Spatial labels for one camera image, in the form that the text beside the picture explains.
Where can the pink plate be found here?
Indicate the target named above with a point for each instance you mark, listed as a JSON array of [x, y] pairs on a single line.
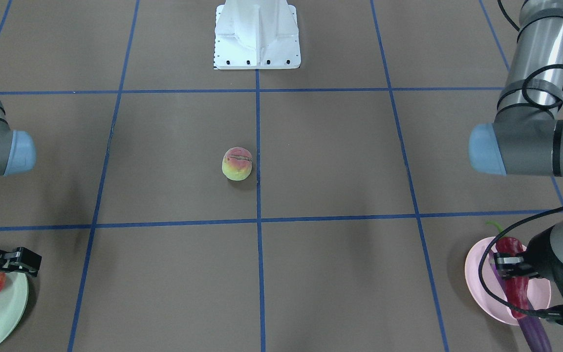
[[539, 290]]

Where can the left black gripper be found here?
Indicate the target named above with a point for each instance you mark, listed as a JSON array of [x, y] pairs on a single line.
[[543, 252]]

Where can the yellow-pink peach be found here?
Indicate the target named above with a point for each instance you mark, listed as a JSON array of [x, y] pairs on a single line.
[[237, 164]]

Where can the red chili pepper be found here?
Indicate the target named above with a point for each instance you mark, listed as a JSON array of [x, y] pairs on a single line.
[[509, 248]]

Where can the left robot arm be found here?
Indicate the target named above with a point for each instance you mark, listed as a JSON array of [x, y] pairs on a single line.
[[526, 138]]

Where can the purple eggplant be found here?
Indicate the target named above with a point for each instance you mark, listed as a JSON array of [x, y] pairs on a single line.
[[535, 332]]

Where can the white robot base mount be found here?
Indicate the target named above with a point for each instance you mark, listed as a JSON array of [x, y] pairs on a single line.
[[256, 34]]

